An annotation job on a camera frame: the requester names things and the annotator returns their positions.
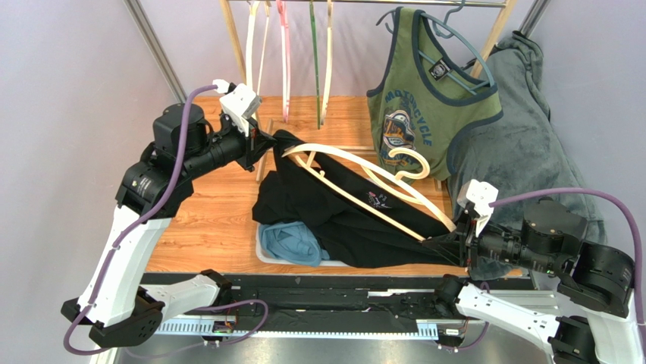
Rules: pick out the pink plastic hanger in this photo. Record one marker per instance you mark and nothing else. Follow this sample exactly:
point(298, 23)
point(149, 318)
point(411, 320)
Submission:
point(285, 49)

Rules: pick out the aluminium frame post left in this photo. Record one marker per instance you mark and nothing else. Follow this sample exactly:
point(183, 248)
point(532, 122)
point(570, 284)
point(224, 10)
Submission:
point(143, 23)

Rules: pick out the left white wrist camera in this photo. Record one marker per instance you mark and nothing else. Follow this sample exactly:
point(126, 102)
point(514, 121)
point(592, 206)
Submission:
point(239, 102)

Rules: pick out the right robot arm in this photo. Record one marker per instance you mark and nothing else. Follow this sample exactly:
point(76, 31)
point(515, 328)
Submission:
point(599, 279)

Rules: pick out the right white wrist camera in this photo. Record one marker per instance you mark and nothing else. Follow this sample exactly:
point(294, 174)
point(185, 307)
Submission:
point(475, 197)

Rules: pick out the olive green tank top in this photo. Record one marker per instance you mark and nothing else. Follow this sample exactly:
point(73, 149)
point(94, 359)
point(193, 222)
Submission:
point(425, 102)

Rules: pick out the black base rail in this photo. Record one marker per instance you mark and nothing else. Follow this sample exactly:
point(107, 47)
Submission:
point(337, 305)

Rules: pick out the blue tank top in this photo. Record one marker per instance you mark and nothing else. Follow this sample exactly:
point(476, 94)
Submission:
point(292, 242)

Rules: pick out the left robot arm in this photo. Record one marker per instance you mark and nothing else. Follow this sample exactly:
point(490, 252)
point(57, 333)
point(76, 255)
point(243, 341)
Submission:
point(118, 310)

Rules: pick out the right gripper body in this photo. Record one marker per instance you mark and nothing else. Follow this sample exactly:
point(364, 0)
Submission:
point(468, 244)

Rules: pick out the aluminium frame post right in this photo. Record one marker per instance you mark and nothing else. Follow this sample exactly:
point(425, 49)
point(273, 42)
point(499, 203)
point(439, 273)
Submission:
point(533, 16)

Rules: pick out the grey fleece blanket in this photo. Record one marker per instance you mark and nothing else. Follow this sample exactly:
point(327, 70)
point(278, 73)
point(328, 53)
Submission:
point(520, 152)

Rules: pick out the black garment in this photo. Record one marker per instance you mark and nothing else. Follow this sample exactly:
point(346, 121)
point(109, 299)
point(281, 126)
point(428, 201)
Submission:
point(379, 230)

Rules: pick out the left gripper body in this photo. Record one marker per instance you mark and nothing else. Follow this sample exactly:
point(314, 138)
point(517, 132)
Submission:
point(246, 158)

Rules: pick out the aluminium frame post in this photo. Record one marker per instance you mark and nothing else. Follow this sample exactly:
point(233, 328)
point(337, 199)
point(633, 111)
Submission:
point(143, 23)
point(533, 16)

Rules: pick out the white plastic basket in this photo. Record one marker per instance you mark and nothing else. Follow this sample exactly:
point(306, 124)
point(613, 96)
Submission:
point(263, 256)

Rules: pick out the cream plastic hanger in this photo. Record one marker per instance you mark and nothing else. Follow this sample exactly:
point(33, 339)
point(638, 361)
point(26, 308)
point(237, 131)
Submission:
point(255, 54)

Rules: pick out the green plastic hanger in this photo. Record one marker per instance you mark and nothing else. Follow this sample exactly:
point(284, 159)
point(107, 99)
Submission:
point(313, 29)

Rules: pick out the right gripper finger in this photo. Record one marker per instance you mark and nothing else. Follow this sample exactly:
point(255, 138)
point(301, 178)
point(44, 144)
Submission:
point(444, 253)
point(444, 237)

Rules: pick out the beige wooden hanger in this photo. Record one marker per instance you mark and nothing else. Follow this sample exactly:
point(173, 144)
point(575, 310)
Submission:
point(328, 62)

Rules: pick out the wooden clothes rack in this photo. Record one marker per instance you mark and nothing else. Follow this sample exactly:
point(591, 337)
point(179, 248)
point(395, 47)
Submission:
point(506, 8)

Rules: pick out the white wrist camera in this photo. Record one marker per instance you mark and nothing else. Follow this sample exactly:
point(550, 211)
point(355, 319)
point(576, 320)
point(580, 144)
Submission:
point(239, 102)
point(475, 197)

